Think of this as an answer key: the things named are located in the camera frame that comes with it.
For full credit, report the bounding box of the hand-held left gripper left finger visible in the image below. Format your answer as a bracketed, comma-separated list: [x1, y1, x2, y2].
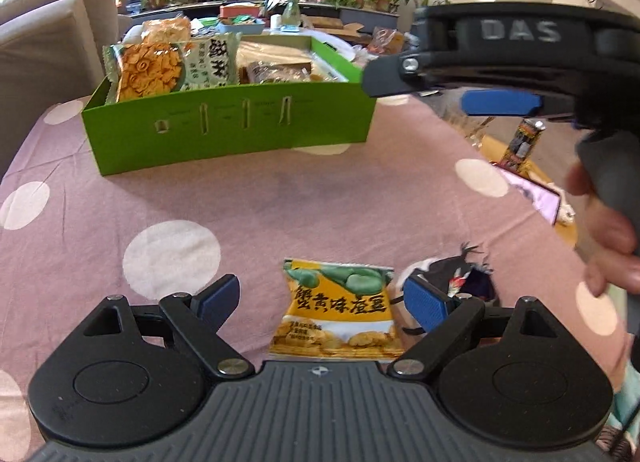
[62, 274, 257, 379]

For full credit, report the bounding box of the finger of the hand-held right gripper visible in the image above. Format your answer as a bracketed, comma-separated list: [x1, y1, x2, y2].
[460, 89, 576, 123]
[362, 54, 453, 98]

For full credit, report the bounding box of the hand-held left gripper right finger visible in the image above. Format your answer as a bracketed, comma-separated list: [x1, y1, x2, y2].
[387, 276, 576, 379]

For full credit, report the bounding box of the yellow broad bean snack packet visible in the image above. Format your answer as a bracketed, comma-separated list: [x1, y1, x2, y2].
[269, 258, 406, 360]

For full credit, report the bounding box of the brown pastry packet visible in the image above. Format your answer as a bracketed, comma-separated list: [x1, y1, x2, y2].
[242, 60, 313, 86]

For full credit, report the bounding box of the clear sliced bread packet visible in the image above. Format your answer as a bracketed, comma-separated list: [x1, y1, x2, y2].
[236, 39, 313, 67]

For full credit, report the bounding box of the green cardboard box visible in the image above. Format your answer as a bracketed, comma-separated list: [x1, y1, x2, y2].
[81, 36, 378, 177]

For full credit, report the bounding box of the person's right hand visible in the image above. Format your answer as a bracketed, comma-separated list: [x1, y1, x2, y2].
[567, 162, 640, 299]

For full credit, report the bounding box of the glass jug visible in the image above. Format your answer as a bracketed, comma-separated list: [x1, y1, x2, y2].
[440, 102, 498, 147]

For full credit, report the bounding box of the dark drink can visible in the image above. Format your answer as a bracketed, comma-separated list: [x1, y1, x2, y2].
[500, 118, 547, 173]

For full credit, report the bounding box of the dark floral pouch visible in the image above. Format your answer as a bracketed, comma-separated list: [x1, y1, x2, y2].
[392, 241, 498, 337]

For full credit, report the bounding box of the grey television cabinet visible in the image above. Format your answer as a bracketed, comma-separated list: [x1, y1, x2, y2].
[117, 0, 401, 32]

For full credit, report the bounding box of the open cardboard box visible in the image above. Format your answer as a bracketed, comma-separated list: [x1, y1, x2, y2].
[307, 16, 363, 40]

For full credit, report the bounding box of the smartphone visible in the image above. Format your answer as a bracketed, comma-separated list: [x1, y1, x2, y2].
[492, 163, 562, 227]

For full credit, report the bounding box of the glass vase with plant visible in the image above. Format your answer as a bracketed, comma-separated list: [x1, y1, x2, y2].
[277, 0, 321, 27]

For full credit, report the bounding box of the blue basket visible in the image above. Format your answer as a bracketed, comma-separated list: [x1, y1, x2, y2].
[192, 16, 267, 36]

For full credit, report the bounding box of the orange red box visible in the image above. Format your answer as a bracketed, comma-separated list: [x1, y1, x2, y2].
[219, 2, 263, 20]

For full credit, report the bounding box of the beige sofa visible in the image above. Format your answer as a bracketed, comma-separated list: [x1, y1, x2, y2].
[0, 0, 132, 177]

